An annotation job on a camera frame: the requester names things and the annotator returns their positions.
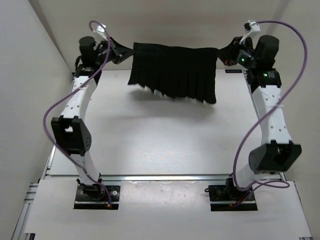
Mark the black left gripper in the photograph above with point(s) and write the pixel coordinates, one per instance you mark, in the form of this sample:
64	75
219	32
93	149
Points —
120	53

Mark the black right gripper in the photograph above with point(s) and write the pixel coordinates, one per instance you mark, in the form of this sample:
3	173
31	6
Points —
227	53

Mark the black pleated skirt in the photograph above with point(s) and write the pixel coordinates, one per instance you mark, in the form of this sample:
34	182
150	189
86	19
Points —
175	71

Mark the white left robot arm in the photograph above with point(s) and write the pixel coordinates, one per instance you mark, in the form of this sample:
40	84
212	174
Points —
69	129

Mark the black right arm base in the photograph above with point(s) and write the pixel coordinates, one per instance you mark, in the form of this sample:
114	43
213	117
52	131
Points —
227	198

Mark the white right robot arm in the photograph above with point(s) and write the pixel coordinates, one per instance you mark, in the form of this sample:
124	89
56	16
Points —
277	151

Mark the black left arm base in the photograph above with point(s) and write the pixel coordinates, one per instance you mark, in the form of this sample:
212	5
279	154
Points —
96	198

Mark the blue label sticker right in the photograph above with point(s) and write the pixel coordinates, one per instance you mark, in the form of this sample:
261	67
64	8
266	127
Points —
233	71

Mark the white front cover board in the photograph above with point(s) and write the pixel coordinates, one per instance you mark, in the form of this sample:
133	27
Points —
150	209

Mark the aluminium table edge rail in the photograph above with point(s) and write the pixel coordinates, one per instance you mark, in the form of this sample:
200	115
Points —
165	177

